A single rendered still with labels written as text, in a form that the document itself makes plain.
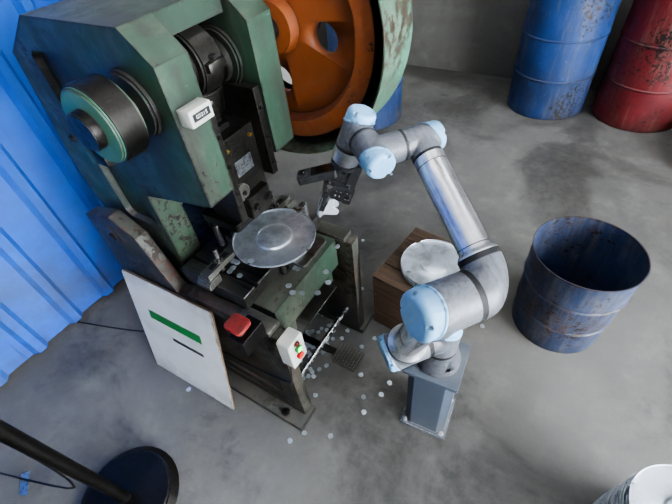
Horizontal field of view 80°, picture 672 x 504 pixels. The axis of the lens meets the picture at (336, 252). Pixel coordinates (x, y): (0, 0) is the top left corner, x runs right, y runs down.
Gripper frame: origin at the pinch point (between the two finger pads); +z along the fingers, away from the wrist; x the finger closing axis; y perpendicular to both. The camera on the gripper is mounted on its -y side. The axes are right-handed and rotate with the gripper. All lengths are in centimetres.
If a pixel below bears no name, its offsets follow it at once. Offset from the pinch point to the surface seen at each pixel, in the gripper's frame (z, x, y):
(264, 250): 21.7, 0.4, -12.9
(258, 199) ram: 5.7, 6.5, -18.3
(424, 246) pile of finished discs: 37, 38, 58
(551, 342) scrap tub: 45, 4, 120
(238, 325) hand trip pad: 25.3, -27.7, -15.9
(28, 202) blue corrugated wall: 72, 46, -119
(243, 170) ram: -2.8, 8.0, -24.3
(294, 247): 17.9, 1.1, -3.5
